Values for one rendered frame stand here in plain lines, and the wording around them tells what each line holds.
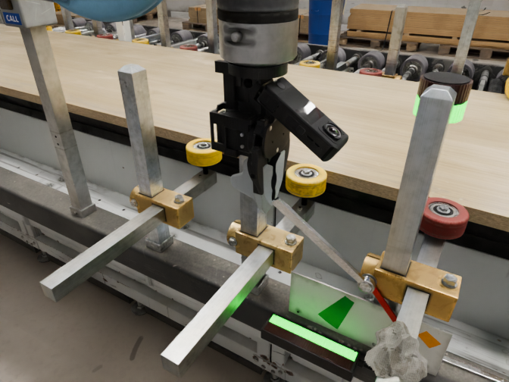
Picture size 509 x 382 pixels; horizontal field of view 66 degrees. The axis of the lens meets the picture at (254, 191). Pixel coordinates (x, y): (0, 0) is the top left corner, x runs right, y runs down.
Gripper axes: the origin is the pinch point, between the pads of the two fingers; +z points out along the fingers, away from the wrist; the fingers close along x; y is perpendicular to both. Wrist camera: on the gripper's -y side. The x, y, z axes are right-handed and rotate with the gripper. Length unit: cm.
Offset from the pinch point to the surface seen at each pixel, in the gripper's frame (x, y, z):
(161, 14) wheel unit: -115, 124, -4
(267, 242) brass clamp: -5.9, 3.4, 12.2
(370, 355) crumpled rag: 8.6, -18.7, 10.3
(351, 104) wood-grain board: -66, 9, 6
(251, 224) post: -6.3, 6.9, 10.0
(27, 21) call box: -5, 55, -20
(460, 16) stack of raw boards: -596, 30, 44
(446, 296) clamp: -5.6, -25.1, 9.9
